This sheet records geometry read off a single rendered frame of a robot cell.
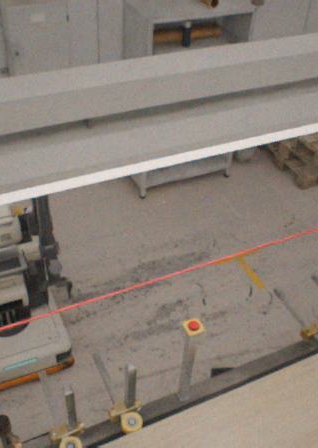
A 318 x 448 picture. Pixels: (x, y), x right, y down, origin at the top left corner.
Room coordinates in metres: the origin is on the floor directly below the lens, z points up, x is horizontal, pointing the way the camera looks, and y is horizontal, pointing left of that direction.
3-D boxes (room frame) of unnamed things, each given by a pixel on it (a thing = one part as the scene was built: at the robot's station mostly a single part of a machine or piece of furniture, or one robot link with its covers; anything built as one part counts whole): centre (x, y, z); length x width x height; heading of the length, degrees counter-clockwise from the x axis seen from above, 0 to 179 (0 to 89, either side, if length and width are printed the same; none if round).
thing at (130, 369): (1.11, 0.07, 0.88); 0.04 x 0.04 x 0.48; 28
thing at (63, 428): (0.98, 0.31, 0.81); 0.14 x 0.06 x 0.05; 118
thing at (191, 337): (1.24, -0.16, 1.18); 0.07 x 0.07 x 0.08; 28
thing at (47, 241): (1.62, 0.48, 1.40); 0.11 x 0.06 x 0.43; 117
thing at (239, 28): (3.94, -0.13, 0.78); 0.90 x 0.45 x 1.55; 118
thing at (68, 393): (0.99, 0.29, 0.87); 0.04 x 0.04 x 0.48; 28
